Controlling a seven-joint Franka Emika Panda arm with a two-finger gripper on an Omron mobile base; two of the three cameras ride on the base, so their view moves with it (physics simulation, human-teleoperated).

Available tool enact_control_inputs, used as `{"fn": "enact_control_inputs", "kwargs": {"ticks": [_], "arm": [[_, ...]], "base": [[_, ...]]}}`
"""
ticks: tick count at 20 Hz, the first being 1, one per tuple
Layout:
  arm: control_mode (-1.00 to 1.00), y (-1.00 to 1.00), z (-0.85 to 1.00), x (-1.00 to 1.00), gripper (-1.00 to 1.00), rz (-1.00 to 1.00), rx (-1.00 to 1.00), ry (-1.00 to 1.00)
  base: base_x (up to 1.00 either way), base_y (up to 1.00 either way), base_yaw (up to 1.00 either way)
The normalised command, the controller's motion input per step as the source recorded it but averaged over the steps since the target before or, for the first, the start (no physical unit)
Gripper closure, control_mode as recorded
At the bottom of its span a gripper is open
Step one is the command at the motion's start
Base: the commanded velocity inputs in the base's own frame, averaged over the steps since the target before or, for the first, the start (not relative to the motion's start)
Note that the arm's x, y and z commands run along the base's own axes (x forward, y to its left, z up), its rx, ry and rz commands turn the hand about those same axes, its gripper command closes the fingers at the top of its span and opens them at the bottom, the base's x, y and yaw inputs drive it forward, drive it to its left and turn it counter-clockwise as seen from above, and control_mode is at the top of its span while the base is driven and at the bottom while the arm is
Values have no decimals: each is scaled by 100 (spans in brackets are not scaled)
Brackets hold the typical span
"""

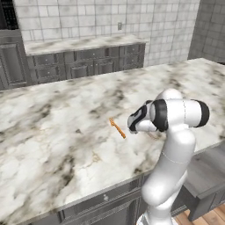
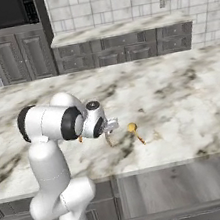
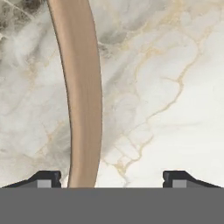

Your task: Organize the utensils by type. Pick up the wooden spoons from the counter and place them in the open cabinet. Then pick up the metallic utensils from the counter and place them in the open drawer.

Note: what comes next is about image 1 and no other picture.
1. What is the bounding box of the grey drawer front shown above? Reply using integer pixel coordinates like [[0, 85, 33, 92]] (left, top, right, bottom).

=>
[[74, 178, 142, 215]]

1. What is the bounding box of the grey cabinet door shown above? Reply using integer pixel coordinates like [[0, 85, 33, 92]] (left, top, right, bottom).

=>
[[76, 200, 141, 225]]

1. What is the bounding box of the open grey drawer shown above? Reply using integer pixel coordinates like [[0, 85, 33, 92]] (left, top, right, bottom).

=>
[[178, 143, 225, 222]]

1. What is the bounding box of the tall grey cabinet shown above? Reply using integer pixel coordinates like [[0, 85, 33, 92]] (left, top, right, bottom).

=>
[[0, 28, 33, 91]]

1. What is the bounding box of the orange wooden spoon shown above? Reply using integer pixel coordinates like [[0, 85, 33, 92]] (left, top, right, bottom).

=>
[[108, 117, 127, 140]]

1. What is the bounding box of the grey base cupboard run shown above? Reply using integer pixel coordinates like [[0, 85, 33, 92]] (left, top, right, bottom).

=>
[[25, 42, 147, 85]]

